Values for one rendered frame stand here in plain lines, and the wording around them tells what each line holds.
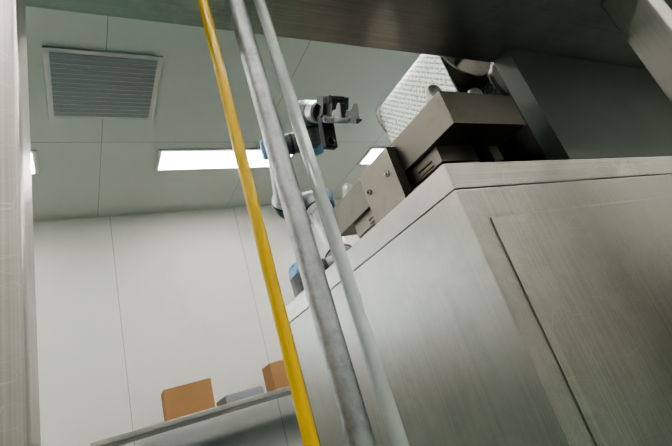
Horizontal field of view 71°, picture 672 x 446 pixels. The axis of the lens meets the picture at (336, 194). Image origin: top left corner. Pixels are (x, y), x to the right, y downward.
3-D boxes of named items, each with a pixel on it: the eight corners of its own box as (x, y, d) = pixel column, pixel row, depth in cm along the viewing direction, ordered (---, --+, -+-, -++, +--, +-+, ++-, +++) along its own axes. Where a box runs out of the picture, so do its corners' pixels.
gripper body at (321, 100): (329, 96, 140) (310, 95, 150) (328, 125, 142) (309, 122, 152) (350, 97, 144) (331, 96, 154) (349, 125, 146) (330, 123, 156)
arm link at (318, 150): (293, 156, 168) (287, 126, 165) (323, 150, 171) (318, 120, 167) (297, 161, 161) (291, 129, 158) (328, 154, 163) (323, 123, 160)
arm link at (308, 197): (331, 300, 159) (296, 211, 203) (372, 288, 162) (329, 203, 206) (327, 274, 152) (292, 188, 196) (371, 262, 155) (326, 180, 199)
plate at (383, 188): (386, 229, 84) (367, 176, 88) (417, 202, 76) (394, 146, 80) (375, 230, 82) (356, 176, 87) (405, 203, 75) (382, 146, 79)
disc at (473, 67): (499, 79, 101) (472, 29, 107) (500, 78, 101) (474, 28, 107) (448, 74, 94) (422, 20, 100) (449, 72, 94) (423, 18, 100)
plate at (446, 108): (398, 229, 107) (389, 206, 109) (526, 124, 76) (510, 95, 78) (338, 237, 99) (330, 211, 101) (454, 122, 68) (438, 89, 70)
